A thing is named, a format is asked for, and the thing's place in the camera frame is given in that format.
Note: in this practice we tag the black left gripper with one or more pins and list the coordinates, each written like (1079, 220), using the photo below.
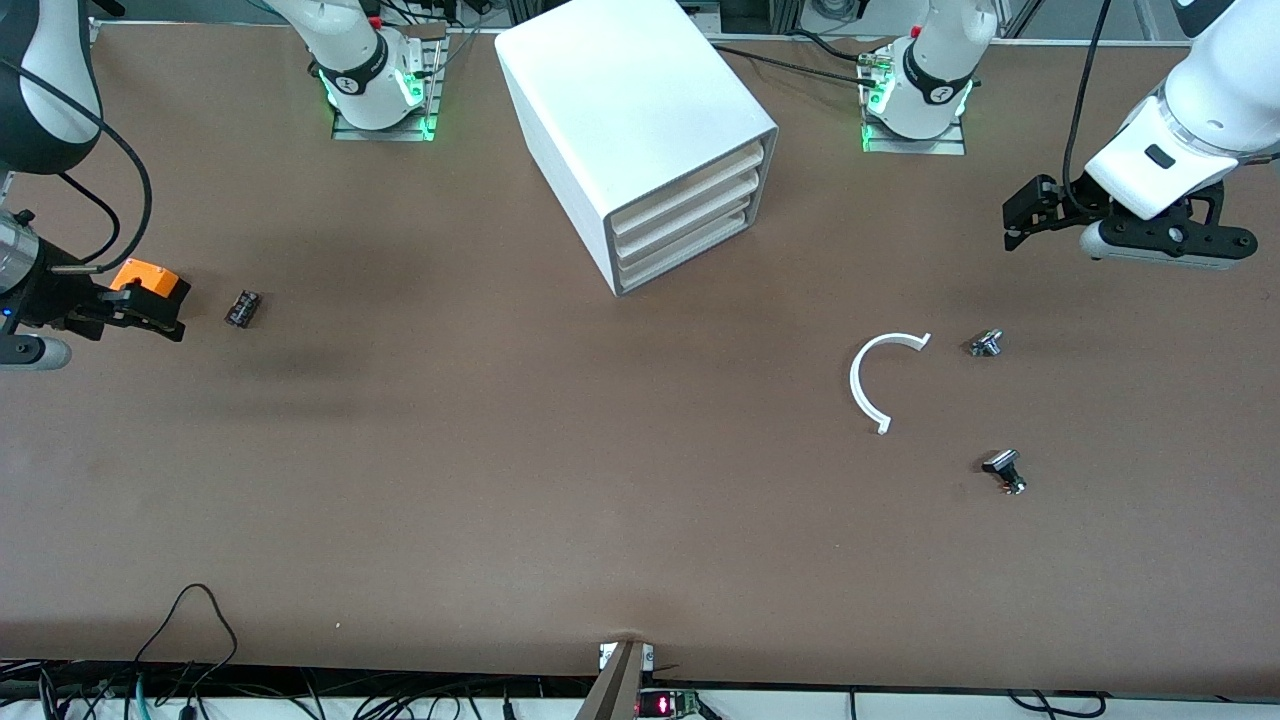
(1066, 203)

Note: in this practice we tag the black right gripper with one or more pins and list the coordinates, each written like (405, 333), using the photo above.
(48, 296)

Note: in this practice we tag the white plastic tray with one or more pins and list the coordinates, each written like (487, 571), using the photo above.
(690, 195)

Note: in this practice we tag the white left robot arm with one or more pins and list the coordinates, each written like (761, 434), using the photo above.
(1200, 100)

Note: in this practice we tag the black cylindrical capacitor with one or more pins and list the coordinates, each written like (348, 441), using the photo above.
(243, 308)

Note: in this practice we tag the device with red display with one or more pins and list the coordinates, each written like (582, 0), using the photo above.
(662, 705)

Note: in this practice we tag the orange button enclosure box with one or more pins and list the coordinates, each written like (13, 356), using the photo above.
(145, 273)

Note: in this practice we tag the small silver metal switch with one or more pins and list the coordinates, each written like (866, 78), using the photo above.
(986, 344)

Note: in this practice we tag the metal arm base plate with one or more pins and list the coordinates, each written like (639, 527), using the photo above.
(385, 134)
(920, 146)

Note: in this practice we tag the small white bracket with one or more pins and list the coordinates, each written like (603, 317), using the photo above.
(604, 655)

